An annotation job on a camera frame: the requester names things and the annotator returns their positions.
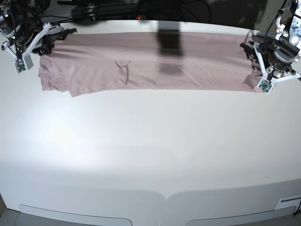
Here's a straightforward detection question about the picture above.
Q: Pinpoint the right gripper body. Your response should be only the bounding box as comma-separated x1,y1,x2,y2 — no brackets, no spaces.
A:
11,20,44,54

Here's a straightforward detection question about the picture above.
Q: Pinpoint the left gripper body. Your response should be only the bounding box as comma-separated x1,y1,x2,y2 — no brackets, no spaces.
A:
258,41,301,75

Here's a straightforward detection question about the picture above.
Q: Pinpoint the pink T-shirt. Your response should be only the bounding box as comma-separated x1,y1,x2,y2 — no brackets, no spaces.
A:
38,31,261,97

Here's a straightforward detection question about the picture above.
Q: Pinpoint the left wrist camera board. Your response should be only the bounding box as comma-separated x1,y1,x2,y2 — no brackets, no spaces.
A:
257,77,275,94

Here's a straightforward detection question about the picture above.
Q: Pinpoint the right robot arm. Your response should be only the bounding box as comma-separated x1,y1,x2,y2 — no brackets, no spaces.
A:
0,0,51,60

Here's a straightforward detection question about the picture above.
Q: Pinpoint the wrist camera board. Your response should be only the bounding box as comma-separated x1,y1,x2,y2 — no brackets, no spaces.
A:
13,56,33,74
257,77,275,94

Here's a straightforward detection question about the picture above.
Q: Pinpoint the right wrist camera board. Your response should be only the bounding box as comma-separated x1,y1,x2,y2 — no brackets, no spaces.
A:
13,56,33,74

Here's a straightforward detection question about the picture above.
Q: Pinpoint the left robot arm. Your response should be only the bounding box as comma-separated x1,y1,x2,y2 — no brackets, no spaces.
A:
249,0,301,89

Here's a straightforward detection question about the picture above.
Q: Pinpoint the black power strip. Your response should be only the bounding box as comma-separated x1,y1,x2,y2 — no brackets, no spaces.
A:
94,15,143,21

